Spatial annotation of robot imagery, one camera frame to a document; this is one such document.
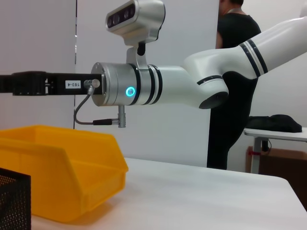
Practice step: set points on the yellow plastic bin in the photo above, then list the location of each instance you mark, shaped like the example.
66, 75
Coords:
60, 172

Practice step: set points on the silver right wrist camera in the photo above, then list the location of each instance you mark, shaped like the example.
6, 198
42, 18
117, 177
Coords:
139, 21

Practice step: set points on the black bag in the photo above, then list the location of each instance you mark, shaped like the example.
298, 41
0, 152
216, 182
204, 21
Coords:
275, 123

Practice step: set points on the white background desk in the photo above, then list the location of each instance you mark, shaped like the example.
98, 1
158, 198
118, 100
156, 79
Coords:
275, 136

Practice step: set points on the small red clamp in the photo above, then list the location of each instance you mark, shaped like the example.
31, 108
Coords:
254, 152

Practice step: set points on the black mesh pen holder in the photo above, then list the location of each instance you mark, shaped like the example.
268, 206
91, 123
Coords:
14, 203

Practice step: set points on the brown cardboard box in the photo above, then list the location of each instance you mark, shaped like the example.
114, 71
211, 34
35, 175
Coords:
283, 163

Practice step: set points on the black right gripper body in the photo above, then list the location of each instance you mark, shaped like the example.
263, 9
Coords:
57, 89

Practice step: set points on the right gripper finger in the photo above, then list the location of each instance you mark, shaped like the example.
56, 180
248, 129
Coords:
26, 83

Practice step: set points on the person in black clothes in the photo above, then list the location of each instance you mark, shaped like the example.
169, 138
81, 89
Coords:
239, 28

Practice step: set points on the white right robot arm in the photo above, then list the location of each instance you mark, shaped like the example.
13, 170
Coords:
172, 83

